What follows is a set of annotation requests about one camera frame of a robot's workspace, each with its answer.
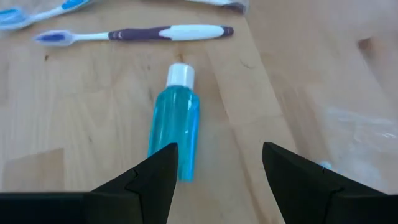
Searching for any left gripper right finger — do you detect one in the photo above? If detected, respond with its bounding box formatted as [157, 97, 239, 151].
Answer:
[262, 142, 398, 224]

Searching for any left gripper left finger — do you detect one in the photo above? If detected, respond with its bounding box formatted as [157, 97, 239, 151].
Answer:
[0, 142, 179, 224]

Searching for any teal toothpaste tube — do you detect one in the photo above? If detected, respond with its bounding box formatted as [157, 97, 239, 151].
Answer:
[147, 62, 201, 183]

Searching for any blue white toothbrush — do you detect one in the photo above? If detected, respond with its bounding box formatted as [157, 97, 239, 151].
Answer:
[0, 0, 94, 32]

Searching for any empty clear plastic wrapper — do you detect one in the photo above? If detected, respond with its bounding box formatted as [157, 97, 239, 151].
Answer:
[320, 105, 398, 194]

